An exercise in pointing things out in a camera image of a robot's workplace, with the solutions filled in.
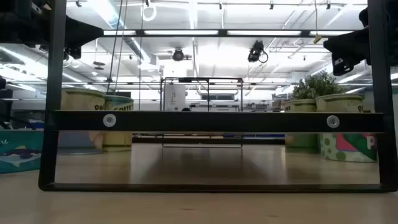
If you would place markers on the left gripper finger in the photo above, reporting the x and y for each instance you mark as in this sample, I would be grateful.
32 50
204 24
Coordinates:
81 32

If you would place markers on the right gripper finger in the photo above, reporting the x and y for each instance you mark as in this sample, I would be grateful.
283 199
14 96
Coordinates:
342 46

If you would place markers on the olive yellow tall can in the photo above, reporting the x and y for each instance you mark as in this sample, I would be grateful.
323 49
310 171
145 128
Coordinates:
339 104

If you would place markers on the blue and cream tall can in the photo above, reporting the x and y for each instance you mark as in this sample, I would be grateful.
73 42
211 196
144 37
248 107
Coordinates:
79 101

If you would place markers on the cream and green tall can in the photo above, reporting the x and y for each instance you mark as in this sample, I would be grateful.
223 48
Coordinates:
300 105

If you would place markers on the yellow carrot can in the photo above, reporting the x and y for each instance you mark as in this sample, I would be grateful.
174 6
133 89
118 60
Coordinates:
118 104

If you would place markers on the green polka dot can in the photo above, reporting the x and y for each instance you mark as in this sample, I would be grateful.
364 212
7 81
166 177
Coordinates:
348 149

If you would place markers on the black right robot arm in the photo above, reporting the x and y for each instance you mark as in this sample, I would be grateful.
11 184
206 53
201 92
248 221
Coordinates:
394 46

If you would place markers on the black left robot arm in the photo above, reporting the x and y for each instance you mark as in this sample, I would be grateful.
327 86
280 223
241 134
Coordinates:
15 25

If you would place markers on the yellow hanging tag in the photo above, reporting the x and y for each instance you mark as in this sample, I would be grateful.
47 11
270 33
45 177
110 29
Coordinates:
317 39

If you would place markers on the dark ceiling disc fixture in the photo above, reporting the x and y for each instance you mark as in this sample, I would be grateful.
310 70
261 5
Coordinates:
99 63

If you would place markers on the small black track spotlight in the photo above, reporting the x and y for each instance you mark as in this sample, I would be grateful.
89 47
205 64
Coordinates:
220 5
328 4
271 5

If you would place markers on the black monitor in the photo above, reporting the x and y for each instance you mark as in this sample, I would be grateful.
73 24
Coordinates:
123 94

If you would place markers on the blue plastic bin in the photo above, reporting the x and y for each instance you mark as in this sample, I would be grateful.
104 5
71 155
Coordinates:
35 125

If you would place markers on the round black ceiling device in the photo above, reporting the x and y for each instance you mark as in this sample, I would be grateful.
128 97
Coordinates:
178 55

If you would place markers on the white box appliance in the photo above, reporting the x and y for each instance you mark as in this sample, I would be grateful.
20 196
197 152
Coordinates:
174 98

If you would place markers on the black overhead crossbar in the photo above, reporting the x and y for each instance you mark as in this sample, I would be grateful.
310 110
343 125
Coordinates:
222 32

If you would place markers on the person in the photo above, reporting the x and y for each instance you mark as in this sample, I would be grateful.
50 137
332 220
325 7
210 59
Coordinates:
186 109

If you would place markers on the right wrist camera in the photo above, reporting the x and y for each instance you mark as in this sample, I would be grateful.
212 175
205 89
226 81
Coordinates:
342 67

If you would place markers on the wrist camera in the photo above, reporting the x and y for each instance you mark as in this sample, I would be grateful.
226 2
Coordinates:
74 52
342 67

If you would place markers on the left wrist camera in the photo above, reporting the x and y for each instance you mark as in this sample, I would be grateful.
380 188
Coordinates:
74 52

